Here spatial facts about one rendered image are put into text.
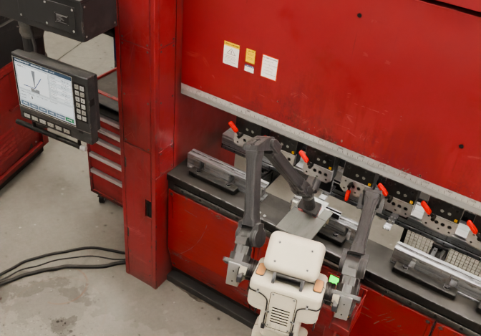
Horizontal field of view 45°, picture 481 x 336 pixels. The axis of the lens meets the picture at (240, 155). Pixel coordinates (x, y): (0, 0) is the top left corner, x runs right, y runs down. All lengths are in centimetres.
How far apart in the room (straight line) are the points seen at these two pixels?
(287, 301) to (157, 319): 156
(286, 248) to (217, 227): 112
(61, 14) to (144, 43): 41
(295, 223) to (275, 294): 68
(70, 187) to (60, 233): 51
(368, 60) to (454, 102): 38
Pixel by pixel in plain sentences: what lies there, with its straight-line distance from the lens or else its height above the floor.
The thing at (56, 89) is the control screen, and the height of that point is 149.
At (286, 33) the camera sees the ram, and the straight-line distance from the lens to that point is 259.
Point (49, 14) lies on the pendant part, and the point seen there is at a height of 184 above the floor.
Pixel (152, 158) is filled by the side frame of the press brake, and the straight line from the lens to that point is 312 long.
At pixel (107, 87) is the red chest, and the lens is 385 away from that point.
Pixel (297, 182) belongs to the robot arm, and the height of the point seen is 130.
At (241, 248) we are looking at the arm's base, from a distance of 232.
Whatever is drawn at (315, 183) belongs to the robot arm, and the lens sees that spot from 273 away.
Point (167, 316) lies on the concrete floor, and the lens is 367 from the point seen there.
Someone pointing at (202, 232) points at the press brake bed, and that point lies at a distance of 335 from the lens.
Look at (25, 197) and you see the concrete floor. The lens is 458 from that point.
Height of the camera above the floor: 287
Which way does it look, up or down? 36 degrees down
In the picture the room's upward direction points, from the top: 6 degrees clockwise
